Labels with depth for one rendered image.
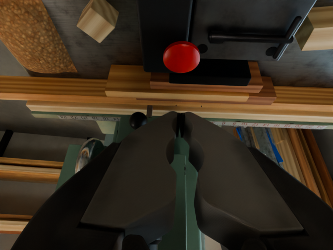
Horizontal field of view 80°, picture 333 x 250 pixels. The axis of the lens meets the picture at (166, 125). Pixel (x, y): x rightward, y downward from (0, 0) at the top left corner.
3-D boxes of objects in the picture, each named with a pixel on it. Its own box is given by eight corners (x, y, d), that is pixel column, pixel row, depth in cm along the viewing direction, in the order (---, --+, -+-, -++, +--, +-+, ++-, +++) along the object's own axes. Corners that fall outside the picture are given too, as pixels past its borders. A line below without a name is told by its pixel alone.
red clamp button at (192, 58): (202, 38, 15) (203, 47, 15) (196, 68, 18) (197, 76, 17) (163, 37, 15) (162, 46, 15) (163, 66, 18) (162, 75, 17)
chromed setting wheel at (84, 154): (96, 127, 40) (81, 191, 34) (110, 151, 51) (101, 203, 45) (82, 126, 40) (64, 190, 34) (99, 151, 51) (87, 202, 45)
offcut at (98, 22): (104, 28, 28) (99, 43, 26) (82, 10, 26) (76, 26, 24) (119, 12, 26) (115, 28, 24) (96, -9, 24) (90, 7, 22)
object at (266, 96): (270, 76, 34) (277, 97, 32) (265, 85, 36) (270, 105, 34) (138, 71, 34) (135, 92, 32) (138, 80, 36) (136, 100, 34)
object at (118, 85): (243, 69, 33) (249, 96, 30) (241, 75, 34) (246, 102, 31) (110, 64, 33) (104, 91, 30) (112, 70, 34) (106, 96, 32)
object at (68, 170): (106, 145, 47) (95, 198, 41) (113, 156, 53) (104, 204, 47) (67, 143, 47) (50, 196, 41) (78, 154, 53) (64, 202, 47)
